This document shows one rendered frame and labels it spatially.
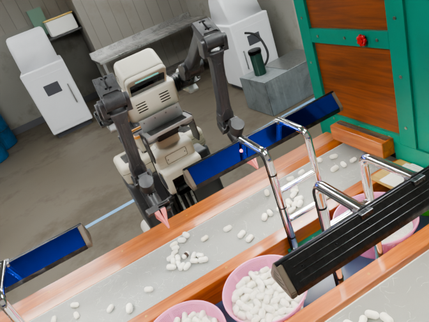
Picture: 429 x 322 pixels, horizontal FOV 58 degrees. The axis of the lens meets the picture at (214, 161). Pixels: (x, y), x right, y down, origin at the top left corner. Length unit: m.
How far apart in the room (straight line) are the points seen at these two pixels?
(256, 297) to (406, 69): 0.88
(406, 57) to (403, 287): 0.71
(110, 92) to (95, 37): 5.68
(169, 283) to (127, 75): 0.92
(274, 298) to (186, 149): 1.05
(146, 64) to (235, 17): 3.14
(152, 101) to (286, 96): 2.48
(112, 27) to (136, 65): 5.29
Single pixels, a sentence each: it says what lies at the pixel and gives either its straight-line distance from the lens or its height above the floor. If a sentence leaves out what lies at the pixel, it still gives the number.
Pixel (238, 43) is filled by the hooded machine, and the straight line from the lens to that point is 4.83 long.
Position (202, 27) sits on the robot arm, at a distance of 1.54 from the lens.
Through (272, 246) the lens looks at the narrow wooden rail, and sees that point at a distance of 1.37.
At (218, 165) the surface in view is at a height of 1.08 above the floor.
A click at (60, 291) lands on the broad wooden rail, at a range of 1.68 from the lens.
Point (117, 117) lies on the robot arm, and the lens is 1.41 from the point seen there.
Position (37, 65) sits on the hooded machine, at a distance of 6.31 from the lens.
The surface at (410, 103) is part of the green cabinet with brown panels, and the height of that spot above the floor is 1.02.
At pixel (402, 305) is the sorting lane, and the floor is 0.74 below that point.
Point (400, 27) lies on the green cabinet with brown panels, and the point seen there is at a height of 1.29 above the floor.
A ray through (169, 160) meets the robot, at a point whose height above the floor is 0.84.
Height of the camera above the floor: 1.67
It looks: 27 degrees down
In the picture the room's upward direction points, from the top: 21 degrees counter-clockwise
